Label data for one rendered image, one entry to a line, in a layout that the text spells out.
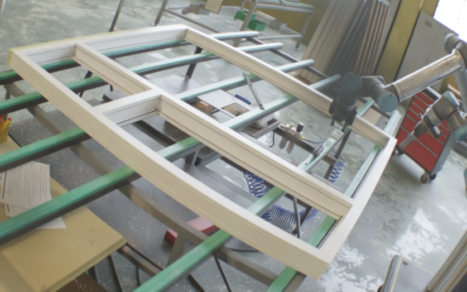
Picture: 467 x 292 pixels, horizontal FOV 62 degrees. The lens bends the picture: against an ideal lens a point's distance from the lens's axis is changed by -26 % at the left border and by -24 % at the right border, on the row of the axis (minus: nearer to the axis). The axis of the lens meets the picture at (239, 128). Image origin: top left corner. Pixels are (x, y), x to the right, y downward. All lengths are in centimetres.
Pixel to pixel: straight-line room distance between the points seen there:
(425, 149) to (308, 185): 372
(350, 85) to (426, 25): 681
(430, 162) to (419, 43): 390
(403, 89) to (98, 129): 122
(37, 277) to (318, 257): 80
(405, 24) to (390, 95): 694
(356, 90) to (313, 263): 95
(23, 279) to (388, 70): 829
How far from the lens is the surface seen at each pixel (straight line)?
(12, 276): 127
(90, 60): 209
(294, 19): 976
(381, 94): 197
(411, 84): 203
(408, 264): 287
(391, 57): 893
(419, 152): 534
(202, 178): 213
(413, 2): 889
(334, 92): 669
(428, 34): 877
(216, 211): 134
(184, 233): 137
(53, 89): 167
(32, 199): 155
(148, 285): 106
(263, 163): 171
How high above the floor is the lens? 160
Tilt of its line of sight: 22 degrees down
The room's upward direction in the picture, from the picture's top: 23 degrees clockwise
